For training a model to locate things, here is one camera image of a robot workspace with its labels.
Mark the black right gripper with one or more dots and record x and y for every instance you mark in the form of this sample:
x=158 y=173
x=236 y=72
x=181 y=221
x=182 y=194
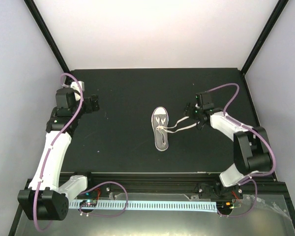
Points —
x=188 y=108

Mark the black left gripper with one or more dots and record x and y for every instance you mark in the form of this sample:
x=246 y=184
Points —
x=90 y=109

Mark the grey canvas sneaker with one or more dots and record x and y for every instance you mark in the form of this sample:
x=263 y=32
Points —
x=159 y=122

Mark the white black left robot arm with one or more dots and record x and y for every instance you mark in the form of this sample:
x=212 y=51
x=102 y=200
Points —
x=45 y=198

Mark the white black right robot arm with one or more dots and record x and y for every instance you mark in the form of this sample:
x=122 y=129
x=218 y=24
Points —
x=251 y=149

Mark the left controller circuit board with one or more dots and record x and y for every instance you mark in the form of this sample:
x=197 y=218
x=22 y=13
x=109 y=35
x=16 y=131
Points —
x=88 y=203

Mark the controller circuit board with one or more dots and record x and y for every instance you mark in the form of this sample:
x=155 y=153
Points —
x=88 y=203
x=231 y=205

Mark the right controller circuit board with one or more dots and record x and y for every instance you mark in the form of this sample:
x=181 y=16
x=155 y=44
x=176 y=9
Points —
x=231 y=205

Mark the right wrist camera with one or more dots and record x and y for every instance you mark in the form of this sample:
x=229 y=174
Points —
x=204 y=101

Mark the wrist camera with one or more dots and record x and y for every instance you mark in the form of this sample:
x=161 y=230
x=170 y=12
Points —
x=204 y=101
x=79 y=86

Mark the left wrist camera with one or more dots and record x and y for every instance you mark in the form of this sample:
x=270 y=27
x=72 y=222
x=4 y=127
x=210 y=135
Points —
x=79 y=86

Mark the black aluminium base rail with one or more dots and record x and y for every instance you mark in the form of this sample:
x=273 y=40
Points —
x=204 y=185

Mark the light blue slotted cable duct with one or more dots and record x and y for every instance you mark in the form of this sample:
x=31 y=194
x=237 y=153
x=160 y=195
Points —
x=149 y=205

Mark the black left frame post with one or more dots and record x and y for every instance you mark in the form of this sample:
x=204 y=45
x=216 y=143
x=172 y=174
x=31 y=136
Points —
x=46 y=33

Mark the black frame post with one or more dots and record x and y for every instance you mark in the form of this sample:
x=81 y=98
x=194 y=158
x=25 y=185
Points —
x=46 y=33
x=273 y=18

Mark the black right frame post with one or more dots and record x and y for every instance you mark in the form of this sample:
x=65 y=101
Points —
x=273 y=18

